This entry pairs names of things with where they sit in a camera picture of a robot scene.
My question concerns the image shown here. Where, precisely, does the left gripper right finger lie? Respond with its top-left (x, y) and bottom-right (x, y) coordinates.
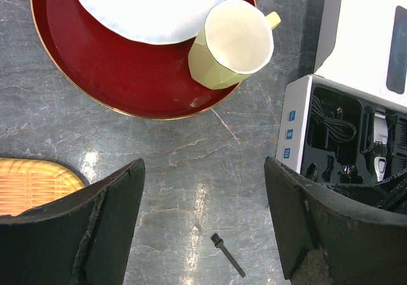
top-left (264, 157), bottom-right (406, 284)

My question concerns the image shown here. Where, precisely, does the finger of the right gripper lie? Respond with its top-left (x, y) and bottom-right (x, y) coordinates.
top-left (324, 169), bottom-right (406, 215)

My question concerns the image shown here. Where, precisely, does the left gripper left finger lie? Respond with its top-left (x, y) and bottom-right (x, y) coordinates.
top-left (1, 158), bottom-right (146, 284)

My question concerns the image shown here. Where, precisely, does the black silver hair clipper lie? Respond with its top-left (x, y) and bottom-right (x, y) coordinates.
top-left (370, 111), bottom-right (398, 184)

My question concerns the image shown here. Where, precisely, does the black charging cable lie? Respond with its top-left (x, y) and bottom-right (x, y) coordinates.
top-left (310, 95), bottom-right (357, 144)

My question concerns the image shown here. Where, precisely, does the small black cleaning brush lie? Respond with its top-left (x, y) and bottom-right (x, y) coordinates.
top-left (210, 233), bottom-right (245, 278)

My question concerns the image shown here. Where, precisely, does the woven bamboo tray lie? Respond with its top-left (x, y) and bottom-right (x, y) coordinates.
top-left (1, 158), bottom-right (85, 216)

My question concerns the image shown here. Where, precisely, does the white clipper kit box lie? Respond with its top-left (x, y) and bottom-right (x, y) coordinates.
top-left (276, 0), bottom-right (406, 186)

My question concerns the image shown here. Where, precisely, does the dark red round tray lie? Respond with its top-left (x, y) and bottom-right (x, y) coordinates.
top-left (30, 0), bottom-right (237, 120)

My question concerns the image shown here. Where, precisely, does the pale yellow mug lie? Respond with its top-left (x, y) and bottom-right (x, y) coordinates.
top-left (188, 0), bottom-right (281, 90)

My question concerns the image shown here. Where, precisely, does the white paper plate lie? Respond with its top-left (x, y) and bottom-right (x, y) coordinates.
top-left (78, 0), bottom-right (224, 45)

